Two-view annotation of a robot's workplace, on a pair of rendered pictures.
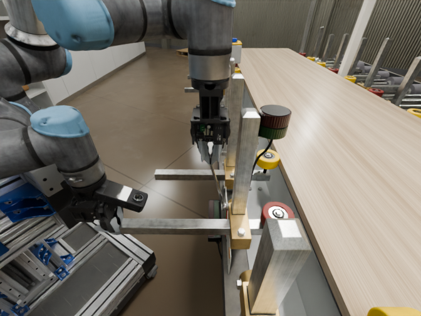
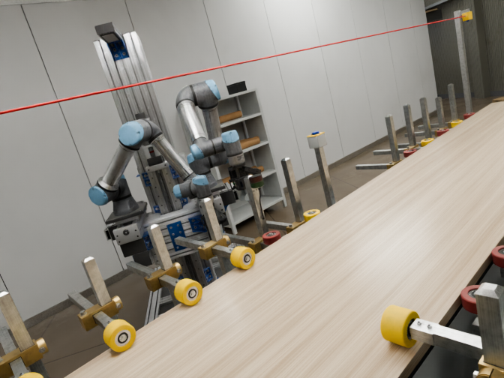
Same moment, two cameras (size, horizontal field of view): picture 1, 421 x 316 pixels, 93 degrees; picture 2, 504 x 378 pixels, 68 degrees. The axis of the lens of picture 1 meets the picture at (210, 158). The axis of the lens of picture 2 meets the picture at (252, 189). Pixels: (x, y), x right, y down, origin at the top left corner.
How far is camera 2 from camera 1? 1.54 m
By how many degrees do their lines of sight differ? 51
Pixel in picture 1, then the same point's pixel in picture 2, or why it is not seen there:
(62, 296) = not seen: hidden behind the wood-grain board
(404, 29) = not seen: outside the picture
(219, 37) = (229, 151)
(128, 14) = (208, 149)
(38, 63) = (215, 157)
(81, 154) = (202, 192)
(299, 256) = (204, 205)
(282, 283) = (208, 218)
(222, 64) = (233, 159)
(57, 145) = (196, 187)
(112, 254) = not seen: hidden behind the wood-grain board
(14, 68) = (206, 161)
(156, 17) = (219, 147)
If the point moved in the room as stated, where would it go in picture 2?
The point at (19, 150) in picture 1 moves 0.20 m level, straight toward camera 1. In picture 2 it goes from (187, 187) to (181, 198)
